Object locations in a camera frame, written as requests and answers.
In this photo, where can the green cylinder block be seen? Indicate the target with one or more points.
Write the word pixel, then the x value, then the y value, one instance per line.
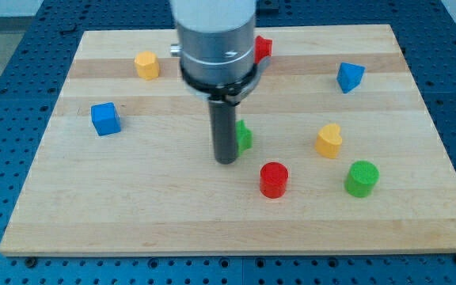
pixel 361 179

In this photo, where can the red star block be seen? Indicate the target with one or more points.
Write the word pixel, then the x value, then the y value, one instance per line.
pixel 263 48

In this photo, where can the black clamp with grey lever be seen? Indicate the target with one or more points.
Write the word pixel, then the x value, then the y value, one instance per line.
pixel 232 93

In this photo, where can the green star block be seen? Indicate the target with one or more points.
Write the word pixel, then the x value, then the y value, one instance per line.
pixel 244 137

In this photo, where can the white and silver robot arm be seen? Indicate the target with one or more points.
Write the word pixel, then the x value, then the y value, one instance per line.
pixel 216 50

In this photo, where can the red cylinder block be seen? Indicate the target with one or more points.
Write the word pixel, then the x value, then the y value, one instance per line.
pixel 273 179

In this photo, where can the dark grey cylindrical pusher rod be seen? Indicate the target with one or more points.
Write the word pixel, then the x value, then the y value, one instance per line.
pixel 223 130

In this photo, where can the yellow heart block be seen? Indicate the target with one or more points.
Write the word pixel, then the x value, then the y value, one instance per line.
pixel 329 141

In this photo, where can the blue cube block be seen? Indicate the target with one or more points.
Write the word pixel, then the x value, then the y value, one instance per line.
pixel 105 118

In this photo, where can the blue triangle block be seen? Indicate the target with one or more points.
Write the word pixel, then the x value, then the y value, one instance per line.
pixel 349 76

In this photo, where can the light wooden board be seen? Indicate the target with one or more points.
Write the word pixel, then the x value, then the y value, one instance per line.
pixel 155 189

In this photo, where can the yellow hexagon block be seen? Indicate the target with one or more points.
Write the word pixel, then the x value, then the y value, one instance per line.
pixel 147 65

